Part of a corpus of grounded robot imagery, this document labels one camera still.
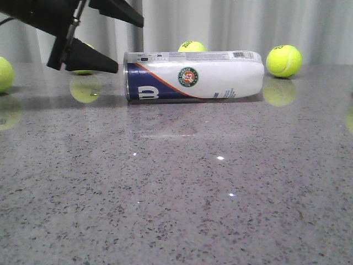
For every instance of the white pleated curtain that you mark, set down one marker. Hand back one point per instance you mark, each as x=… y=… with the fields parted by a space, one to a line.
x=321 y=30

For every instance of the yellow right back tennis ball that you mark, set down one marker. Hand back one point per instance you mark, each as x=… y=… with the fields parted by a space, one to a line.
x=284 y=61

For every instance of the yellow middle back tennis ball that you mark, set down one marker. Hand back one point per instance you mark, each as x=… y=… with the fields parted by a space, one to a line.
x=191 y=46

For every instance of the yellow Wilson 3 tennis ball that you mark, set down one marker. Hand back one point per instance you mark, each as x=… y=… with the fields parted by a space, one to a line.
x=7 y=75

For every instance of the yellow Roland Garros tennis ball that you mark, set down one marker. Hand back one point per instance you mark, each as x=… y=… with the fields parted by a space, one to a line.
x=84 y=72

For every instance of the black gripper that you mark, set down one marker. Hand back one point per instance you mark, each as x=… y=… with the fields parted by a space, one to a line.
x=60 y=19

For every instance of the blue white tennis ball can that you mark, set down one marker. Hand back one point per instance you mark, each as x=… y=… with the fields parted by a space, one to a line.
x=192 y=75

